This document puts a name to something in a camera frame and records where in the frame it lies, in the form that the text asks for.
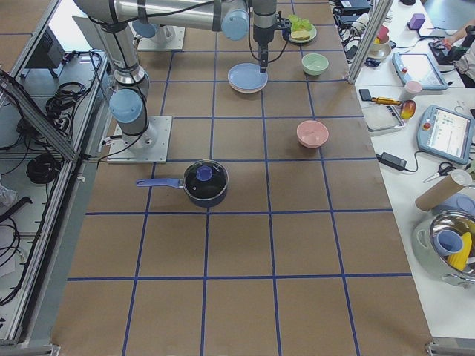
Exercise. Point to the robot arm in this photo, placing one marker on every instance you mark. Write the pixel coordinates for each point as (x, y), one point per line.
(121, 25)
(159, 34)

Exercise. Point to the pink plate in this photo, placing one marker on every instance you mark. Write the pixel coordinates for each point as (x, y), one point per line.
(246, 91)

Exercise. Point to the red yellow mango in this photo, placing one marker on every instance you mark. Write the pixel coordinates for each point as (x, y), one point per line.
(408, 109)

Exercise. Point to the black power adapter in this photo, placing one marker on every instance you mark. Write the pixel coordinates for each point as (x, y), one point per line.
(391, 161)

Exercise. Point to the green plate with sandwich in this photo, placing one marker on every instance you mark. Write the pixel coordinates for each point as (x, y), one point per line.
(312, 36)

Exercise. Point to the bread slice on plate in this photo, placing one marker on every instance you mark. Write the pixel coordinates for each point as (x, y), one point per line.
(300, 35)

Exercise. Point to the scissors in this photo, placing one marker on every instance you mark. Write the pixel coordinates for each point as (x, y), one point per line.
(443, 170)

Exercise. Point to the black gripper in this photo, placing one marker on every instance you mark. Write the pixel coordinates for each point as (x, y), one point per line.
(263, 33)

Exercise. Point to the dark blue saucepan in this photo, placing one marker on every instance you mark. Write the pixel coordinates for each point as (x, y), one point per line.
(205, 182)

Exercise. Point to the green lettuce leaf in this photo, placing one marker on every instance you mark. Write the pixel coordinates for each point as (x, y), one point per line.
(299, 24)

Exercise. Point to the steel bowl with toys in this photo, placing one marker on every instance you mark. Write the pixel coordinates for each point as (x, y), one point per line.
(444, 247)

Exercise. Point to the green bowl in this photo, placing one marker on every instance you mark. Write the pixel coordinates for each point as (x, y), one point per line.
(314, 64)

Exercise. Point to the aluminium frame post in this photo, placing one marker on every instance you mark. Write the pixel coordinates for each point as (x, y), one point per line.
(376, 19)

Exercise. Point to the teach pendant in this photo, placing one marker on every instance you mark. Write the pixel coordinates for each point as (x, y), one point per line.
(419, 67)
(446, 134)

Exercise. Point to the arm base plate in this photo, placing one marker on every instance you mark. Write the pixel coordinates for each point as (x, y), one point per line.
(151, 147)
(144, 44)

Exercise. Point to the right teach pendant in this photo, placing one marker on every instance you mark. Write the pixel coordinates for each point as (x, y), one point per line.
(446, 134)

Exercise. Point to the orange handled tool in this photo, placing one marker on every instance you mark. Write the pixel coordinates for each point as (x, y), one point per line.
(386, 101)

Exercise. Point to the left teach pendant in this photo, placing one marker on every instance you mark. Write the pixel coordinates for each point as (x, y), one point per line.
(419, 67)

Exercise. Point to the blue plate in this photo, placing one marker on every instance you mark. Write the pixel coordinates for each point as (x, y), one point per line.
(247, 76)

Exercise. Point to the cardboard tube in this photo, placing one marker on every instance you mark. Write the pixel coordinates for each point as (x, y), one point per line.
(444, 189)

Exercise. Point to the pink cup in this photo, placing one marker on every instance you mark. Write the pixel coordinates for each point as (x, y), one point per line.
(410, 90)

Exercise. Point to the white bowl with fruit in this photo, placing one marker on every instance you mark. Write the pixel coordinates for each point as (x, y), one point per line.
(380, 48)

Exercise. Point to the silver kitchen scale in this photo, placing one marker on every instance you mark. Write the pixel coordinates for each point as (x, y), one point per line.
(382, 119)

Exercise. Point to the pink bowl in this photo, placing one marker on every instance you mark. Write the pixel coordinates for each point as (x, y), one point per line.
(312, 134)

